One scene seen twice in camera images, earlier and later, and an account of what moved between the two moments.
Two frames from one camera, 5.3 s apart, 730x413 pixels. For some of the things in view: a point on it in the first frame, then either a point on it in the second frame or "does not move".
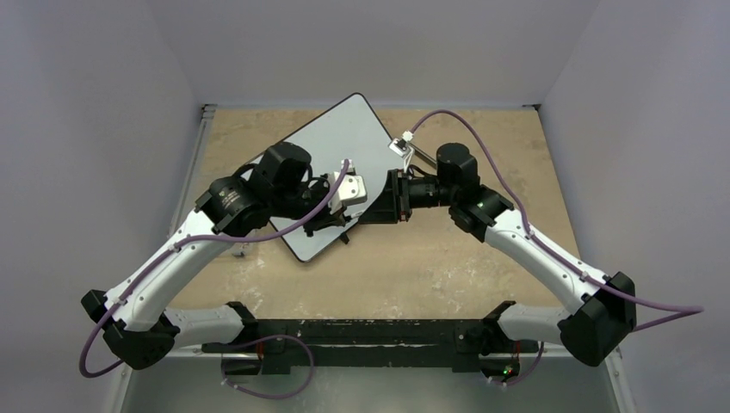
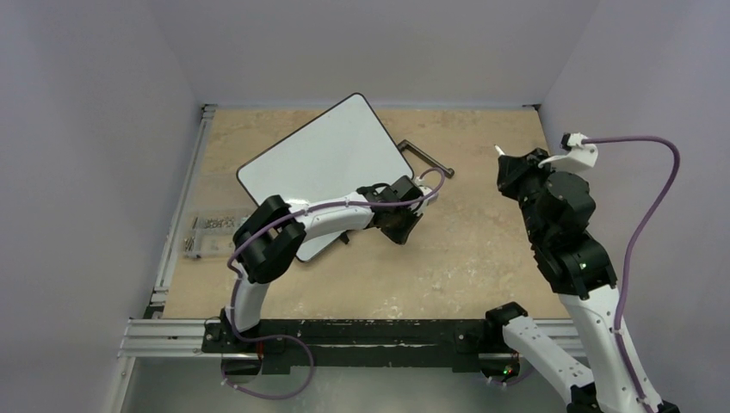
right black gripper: (404, 194) to (514, 169)
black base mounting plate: (374, 346) does not move
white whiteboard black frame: (352, 130) does not move
